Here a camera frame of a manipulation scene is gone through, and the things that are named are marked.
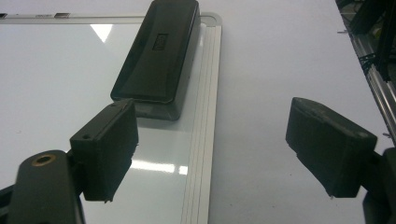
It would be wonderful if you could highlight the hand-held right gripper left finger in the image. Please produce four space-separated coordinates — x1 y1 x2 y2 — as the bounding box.
69 98 140 203

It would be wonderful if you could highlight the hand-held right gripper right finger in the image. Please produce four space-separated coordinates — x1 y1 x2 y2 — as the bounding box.
285 96 378 199

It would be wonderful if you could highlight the whiteboard with silver frame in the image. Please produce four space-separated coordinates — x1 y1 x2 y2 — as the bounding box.
0 12 223 224

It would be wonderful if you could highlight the black whiteboard eraser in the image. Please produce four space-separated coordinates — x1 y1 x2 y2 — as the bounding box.
110 0 202 121

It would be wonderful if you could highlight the black metal stand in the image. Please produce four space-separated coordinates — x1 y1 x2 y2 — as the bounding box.
351 0 396 82

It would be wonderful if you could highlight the aluminium floor rail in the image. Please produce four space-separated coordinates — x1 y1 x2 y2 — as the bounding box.
337 6 396 147

